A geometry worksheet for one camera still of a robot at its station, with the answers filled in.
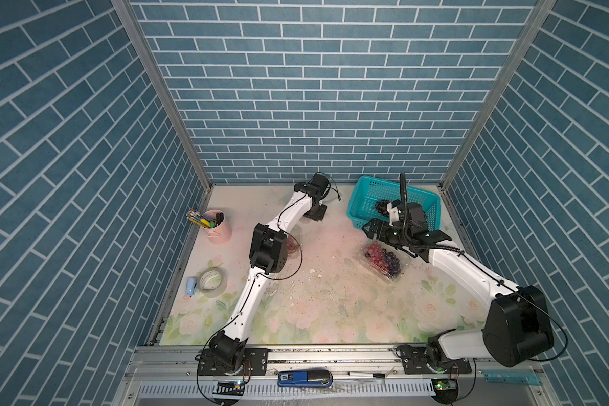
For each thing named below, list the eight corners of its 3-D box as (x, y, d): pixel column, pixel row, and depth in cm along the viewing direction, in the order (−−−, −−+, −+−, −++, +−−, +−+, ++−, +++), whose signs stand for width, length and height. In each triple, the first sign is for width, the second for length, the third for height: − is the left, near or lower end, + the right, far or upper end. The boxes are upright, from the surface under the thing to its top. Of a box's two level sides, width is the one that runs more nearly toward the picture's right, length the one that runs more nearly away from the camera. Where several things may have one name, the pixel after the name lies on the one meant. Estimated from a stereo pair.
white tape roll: (197, 297, 88) (193, 293, 85) (205, 272, 94) (201, 267, 92) (223, 297, 88) (220, 293, 86) (229, 272, 94) (227, 267, 92)
